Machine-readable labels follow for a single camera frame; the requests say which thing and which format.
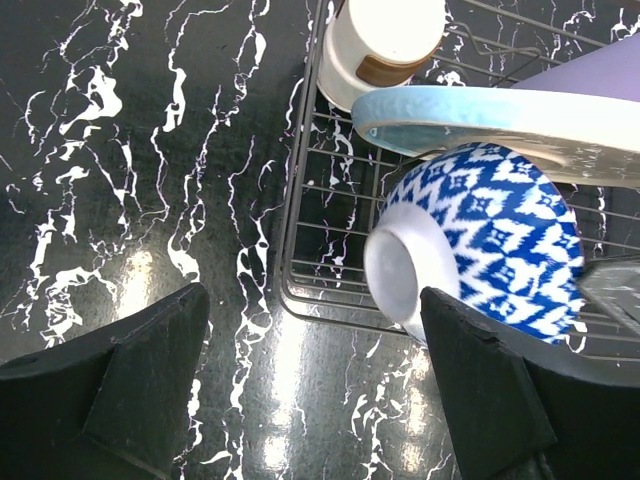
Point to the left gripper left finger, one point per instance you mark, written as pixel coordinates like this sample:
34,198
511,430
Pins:
110,404

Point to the cream and blue plate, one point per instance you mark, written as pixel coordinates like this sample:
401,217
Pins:
572,138

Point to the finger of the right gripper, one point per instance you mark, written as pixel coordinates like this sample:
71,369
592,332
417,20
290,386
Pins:
612,285

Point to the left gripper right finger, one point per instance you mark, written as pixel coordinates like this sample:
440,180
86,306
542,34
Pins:
519,408

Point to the cream and brown mug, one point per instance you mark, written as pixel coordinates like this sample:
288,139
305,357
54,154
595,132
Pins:
371,44

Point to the wire dish rack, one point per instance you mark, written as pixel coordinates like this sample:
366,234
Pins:
339,181

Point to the purple cup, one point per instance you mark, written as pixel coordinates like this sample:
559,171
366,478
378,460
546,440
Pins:
585,65

